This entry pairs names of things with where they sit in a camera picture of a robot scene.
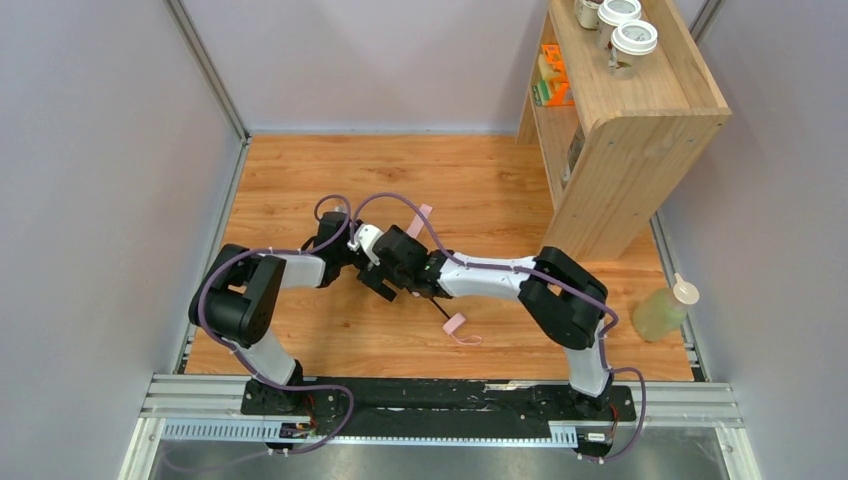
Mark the orange box on shelf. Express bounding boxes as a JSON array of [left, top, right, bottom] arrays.
[[530, 44, 575, 107]]

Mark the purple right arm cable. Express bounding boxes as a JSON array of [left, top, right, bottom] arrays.
[[351, 192, 647, 463]]

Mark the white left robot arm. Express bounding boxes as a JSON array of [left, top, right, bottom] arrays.
[[188, 211, 362, 408]]

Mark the front white lidded cup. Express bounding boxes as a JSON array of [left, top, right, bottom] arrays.
[[608, 20, 659, 79]]

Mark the wooden shelf unit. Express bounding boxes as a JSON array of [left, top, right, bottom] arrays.
[[516, 1, 731, 261]]

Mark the pink folding umbrella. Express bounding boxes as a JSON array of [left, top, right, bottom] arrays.
[[405, 203, 485, 347]]

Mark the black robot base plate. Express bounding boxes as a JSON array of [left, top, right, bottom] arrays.
[[240, 377, 638, 440]]

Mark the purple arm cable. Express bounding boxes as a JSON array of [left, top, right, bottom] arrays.
[[197, 193, 356, 458], [351, 192, 647, 463]]

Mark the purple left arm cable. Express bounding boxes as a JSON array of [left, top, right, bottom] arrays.
[[197, 193, 356, 458]]

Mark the green juice bottle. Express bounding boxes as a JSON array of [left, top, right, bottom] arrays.
[[632, 273, 700, 342]]

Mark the white lidded cup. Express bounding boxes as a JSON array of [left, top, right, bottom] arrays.
[[574, 0, 603, 30], [608, 20, 659, 79], [595, 0, 642, 50]]

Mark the back white lidded cup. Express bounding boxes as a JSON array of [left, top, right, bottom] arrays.
[[574, 0, 603, 30]]

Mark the aluminium frame rail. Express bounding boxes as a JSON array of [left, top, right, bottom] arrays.
[[120, 375, 761, 479]]

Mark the middle white lidded cup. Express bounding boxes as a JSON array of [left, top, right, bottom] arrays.
[[595, 0, 642, 50]]

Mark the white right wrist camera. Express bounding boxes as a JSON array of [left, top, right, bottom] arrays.
[[347, 223, 384, 265]]

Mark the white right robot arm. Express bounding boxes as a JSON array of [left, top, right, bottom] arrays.
[[348, 224, 613, 404]]

